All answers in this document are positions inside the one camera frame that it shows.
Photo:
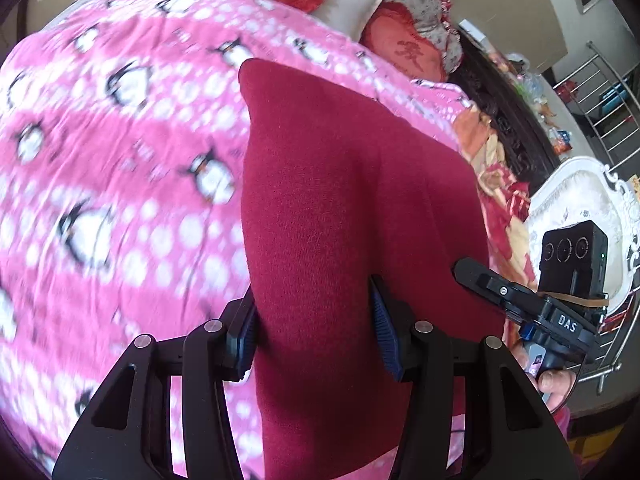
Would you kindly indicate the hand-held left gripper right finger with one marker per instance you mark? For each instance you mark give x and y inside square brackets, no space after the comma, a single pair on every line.
[385,330]

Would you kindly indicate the small white box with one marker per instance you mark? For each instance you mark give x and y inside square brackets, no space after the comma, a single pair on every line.
[472,30]

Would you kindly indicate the dark wooden headboard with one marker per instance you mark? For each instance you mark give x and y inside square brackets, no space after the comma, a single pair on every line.
[505,110]

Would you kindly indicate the person's right hand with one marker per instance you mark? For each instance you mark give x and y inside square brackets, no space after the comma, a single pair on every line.
[552,385]

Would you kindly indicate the white pillow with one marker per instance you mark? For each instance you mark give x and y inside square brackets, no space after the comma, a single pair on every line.
[350,0]

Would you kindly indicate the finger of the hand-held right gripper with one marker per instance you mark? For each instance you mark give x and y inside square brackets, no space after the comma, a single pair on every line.
[495,290]

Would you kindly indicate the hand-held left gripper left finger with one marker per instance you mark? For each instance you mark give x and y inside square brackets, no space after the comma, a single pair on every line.
[246,340]

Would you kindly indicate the red orange floral blanket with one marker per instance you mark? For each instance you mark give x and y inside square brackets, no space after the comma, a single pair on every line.
[505,200]

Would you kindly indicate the metal rack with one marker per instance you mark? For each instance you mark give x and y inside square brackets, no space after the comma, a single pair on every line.
[600,125]

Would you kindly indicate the pile of bottles and packets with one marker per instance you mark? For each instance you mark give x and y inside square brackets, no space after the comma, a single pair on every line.
[540,105]

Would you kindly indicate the pink penguin print blanket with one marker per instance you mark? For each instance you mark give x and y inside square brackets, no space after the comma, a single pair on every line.
[125,135]

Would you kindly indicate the white ornate chair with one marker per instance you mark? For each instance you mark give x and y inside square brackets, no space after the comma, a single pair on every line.
[575,195]

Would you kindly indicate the small red heart cushion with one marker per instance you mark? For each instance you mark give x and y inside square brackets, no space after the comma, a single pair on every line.
[400,40]

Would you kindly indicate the maroon fleece garment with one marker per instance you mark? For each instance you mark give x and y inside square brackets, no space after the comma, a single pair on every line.
[325,210]

